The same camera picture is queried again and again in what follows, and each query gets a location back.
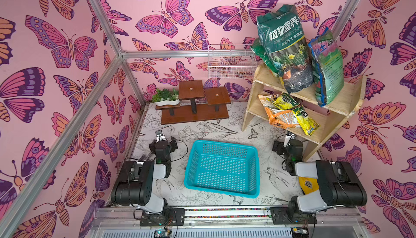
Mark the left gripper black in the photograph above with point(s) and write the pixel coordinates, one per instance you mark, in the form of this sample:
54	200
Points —
161	143

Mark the blue green soil bag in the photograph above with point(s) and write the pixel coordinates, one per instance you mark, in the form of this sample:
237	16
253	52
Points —
327	62

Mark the small green bag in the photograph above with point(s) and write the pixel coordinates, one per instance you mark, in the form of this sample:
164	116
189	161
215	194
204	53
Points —
260	51

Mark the dark green soil bag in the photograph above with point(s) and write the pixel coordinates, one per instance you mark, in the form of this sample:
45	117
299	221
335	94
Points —
283	38

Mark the orange white fertilizer bag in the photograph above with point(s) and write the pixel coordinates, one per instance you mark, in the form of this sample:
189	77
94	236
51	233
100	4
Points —
284	119

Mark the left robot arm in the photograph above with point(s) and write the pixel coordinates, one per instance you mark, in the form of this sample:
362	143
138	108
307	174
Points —
134	186

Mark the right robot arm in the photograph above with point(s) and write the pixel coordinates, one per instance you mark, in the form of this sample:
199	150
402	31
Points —
337	186

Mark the yellow fertilizer bag lower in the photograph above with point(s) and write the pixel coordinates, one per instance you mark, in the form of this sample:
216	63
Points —
308	125

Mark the yellow fertilizer bag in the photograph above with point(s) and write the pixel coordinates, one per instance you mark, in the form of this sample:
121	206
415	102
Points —
308	125
280	102

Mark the wooden two-tier shelf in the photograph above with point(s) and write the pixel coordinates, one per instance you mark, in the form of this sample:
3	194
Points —
345	105

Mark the yellow fertilizer bag upper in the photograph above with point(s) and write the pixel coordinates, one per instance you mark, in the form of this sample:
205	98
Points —
280	102

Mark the white planter with succulents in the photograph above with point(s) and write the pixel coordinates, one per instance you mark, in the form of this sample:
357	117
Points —
166	97

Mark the brown stepped plant stand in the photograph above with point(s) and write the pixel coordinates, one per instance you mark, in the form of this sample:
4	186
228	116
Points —
206	104

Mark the teal plastic basket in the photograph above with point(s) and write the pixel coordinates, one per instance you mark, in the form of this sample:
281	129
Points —
223	168

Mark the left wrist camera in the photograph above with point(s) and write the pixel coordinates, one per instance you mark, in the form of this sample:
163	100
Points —
159	135

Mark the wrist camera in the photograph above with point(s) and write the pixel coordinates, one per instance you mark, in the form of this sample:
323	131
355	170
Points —
159	135
288	137

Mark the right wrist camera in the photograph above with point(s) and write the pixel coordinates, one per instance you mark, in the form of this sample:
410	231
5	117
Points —
288	137

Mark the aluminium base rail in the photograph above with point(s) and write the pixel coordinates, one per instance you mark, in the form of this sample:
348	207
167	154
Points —
247	221

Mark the white wire basket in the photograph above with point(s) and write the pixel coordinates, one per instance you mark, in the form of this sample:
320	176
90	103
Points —
231	64

